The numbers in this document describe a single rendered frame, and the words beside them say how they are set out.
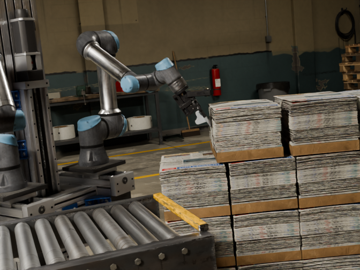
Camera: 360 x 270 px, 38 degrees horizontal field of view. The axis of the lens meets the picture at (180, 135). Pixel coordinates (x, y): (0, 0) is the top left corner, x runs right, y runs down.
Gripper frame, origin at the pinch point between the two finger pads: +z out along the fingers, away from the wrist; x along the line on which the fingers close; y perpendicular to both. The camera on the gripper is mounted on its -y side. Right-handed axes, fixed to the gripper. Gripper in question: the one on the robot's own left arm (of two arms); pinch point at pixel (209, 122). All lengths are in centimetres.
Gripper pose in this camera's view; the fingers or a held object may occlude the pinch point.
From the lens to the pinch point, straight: 235.8
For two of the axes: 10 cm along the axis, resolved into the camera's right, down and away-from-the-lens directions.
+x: 0.2, 1.4, -9.9
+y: -8.2, 5.7, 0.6
